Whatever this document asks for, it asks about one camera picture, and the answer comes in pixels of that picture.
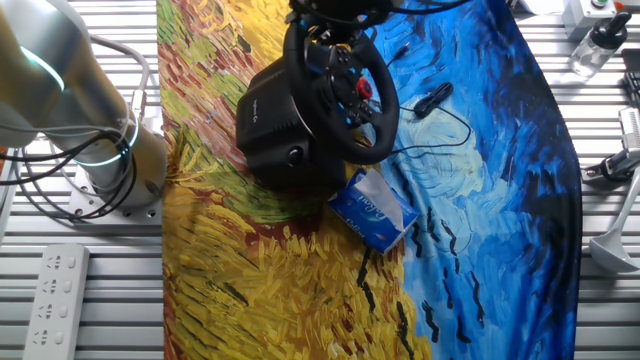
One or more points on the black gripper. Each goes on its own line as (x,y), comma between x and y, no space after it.
(350,10)

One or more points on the black racing steering wheel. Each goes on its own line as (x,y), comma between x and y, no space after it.
(385,125)

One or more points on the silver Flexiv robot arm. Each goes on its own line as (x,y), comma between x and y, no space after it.
(50,75)

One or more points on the blue tissue pack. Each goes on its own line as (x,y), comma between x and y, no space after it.
(365,220)

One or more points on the painted wheat field cloth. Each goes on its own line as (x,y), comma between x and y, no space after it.
(300,280)

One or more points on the grey emergency stop box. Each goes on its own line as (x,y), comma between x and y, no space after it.
(585,15)

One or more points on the clear spray bottle black cap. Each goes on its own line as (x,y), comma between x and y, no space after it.
(595,47)

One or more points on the white power strip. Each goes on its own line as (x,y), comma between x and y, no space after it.
(55,300)

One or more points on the grey camera clamp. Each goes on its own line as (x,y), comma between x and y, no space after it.
(615,167)

